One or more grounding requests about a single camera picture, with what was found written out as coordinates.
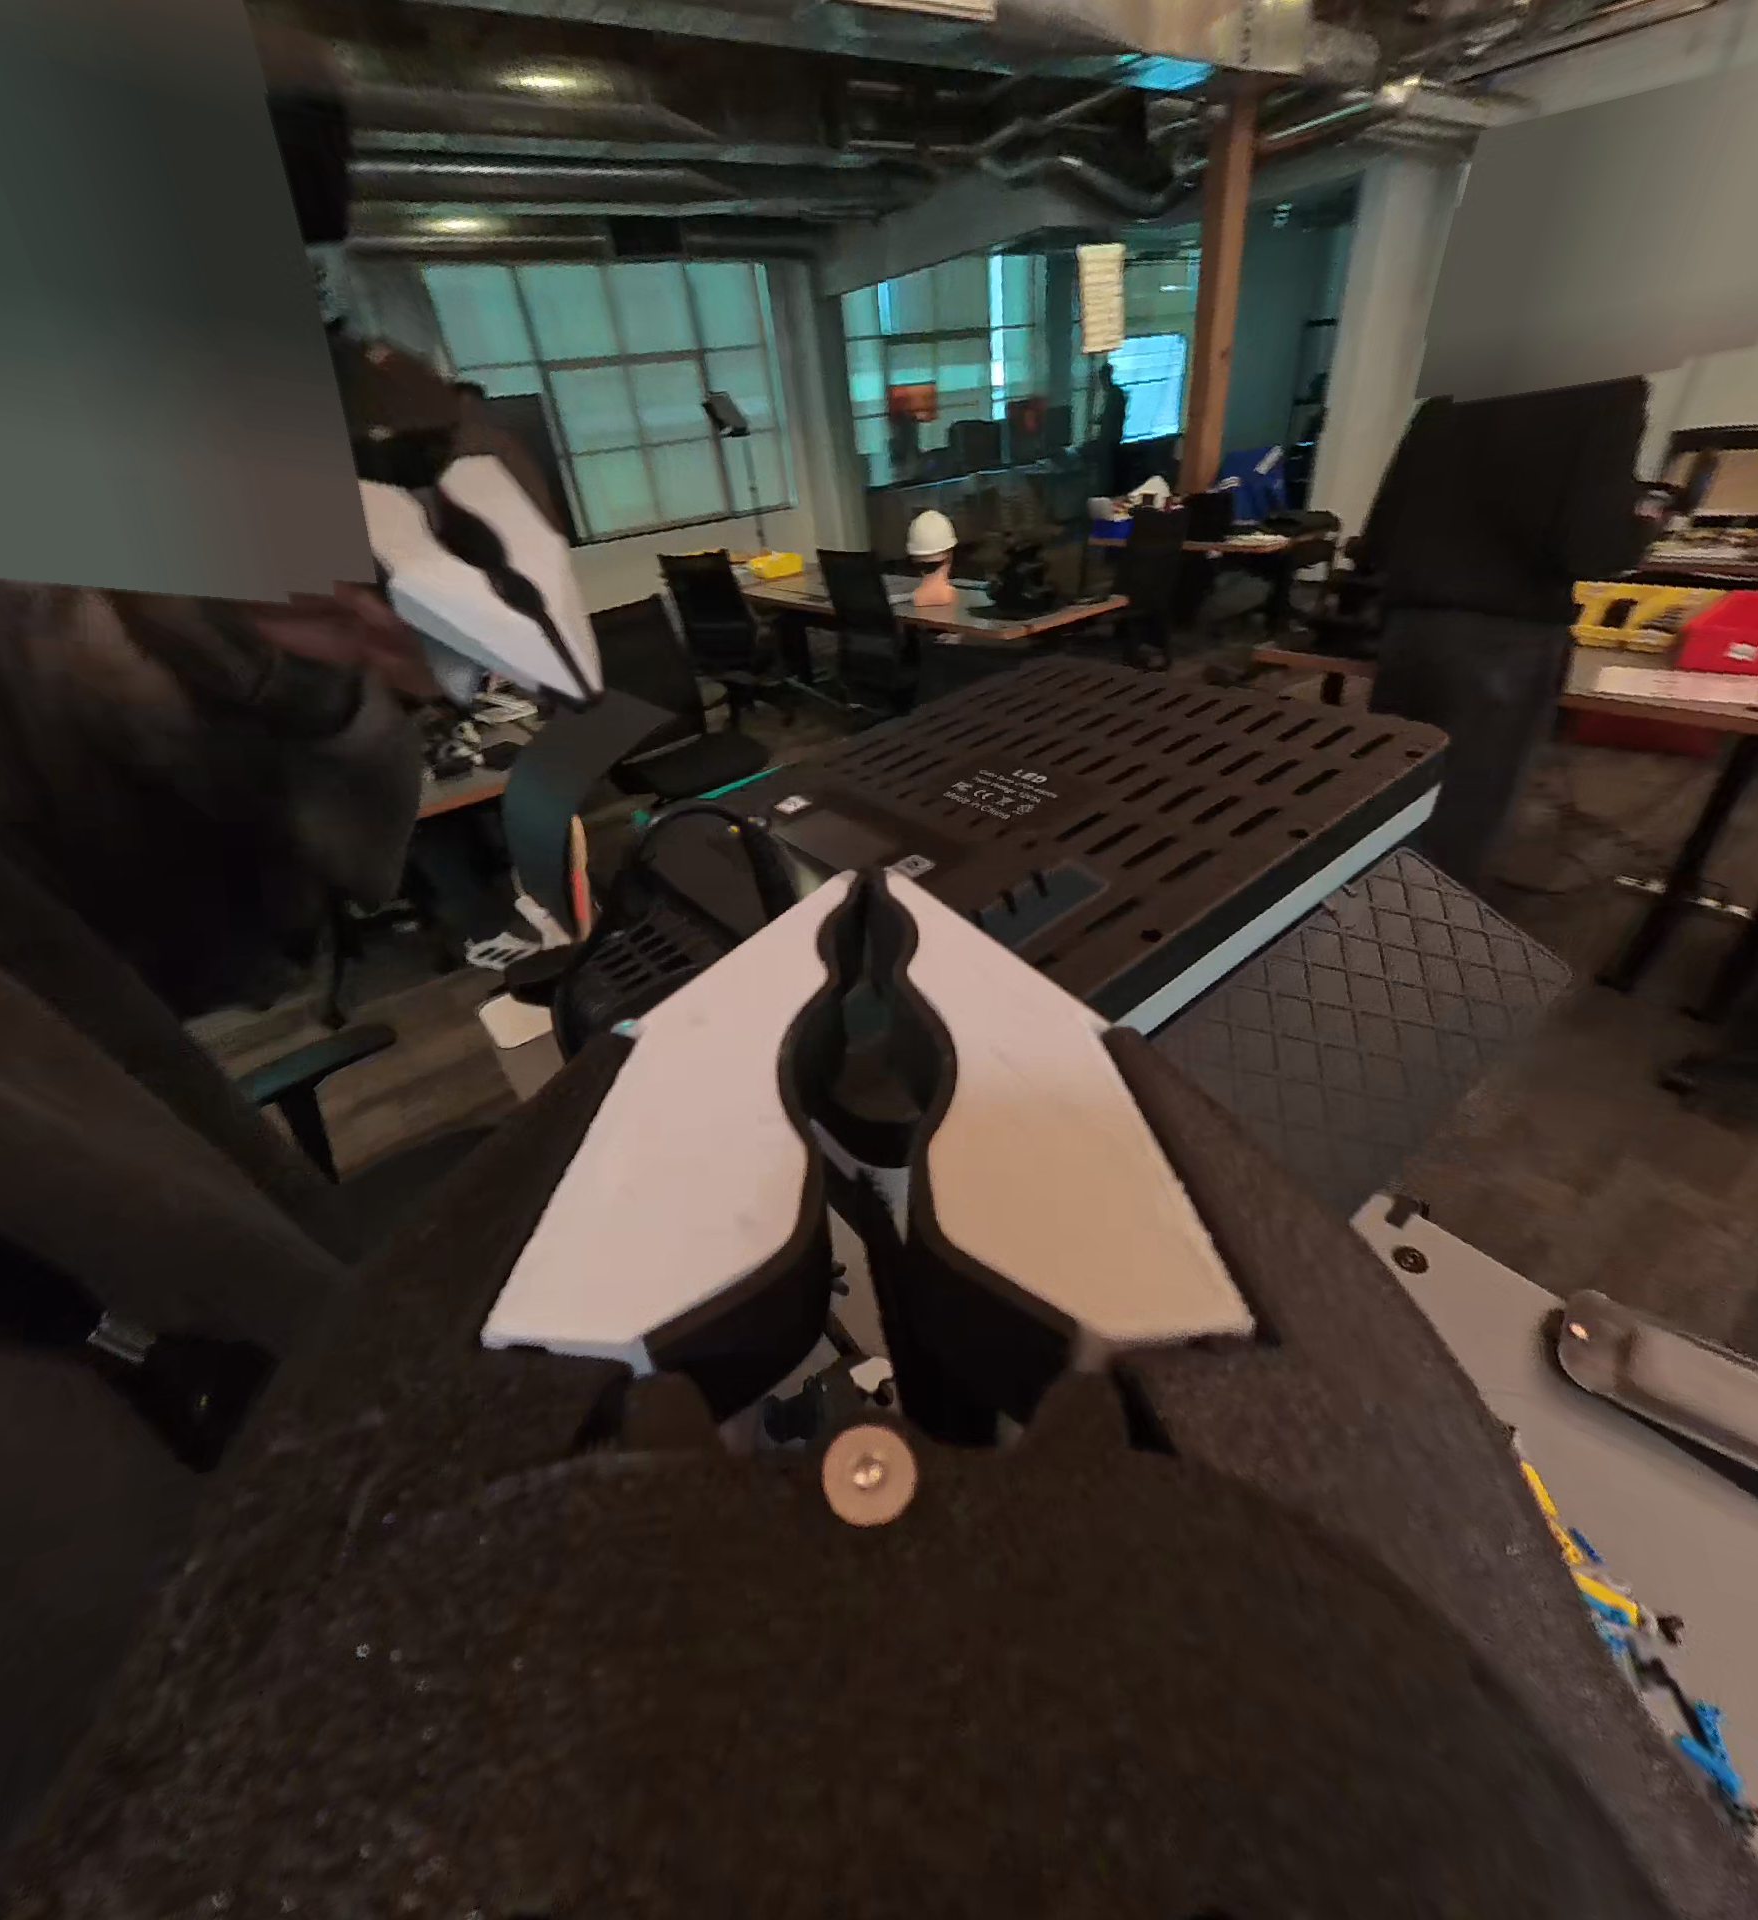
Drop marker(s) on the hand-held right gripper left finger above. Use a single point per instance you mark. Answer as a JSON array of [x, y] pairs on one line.
[[638, 1187]]

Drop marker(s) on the wooden work table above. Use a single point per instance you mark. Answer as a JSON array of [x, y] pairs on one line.
[[1704, 706]]

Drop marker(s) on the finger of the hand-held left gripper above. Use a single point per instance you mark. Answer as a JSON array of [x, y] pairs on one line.
[[512, 526], [422, 585]]

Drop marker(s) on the red plastic bin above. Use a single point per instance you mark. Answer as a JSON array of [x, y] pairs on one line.
[[1757, 630]]

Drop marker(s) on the large grid window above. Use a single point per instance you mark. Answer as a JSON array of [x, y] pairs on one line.
[[608, 389]]

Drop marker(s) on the black office chair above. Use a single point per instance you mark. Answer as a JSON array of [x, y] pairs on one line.
[[866, 615], [324, 1057], [677, 690], [723, 615]]

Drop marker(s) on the person's left hand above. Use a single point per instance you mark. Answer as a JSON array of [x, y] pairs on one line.
[[356, 646]]

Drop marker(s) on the wooden pillar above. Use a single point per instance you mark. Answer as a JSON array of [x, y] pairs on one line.
[[1216, 285]]

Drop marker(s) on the small studio light on stand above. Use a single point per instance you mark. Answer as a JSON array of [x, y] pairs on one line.
[[732, 411]]

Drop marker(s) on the mannequin head white hard hat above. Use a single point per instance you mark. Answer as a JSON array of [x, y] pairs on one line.
[[934, 548]]

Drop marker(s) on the pile of blue building pieces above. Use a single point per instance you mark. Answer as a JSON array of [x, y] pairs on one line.
[[1713, 1757]]

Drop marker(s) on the yellow plastic bin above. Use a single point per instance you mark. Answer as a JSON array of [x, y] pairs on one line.
[[1638, 615]]

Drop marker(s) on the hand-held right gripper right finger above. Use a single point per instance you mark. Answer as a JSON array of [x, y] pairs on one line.
[[1075, 1187]]

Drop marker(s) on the wooden oval piece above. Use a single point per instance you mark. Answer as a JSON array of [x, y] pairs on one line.
[[578, 884]]

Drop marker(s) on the grey snap pouch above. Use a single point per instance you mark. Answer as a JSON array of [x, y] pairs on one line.
[[1689, 1380]]

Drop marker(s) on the hanging paper banner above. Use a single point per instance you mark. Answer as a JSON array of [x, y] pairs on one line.
[[1103, 291]]

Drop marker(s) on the person's dark sweatshirt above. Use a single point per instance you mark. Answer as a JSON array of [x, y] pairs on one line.
[[69, 1048]]

